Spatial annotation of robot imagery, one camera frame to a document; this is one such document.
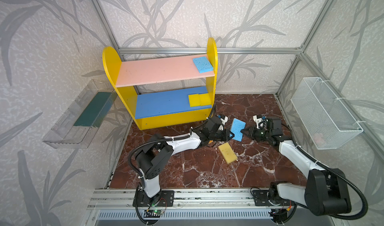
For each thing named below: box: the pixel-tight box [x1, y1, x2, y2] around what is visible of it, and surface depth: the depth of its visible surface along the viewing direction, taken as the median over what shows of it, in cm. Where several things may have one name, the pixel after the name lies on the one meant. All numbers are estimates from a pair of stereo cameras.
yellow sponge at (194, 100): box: [188, 93, 201, 108], surface depth 96 cm
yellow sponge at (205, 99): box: [199, 93, 212, 107], surface depth 98 cm
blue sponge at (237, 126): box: [230, 118, 246, 142], surface depth 86 cm
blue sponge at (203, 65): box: [192, 56, 214, 74], surface depth 79 cm
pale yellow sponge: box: [218, 142, 238, 164], surface depth 90 cm
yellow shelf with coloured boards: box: [102, 38, 218, 130], surface depth 82 cm
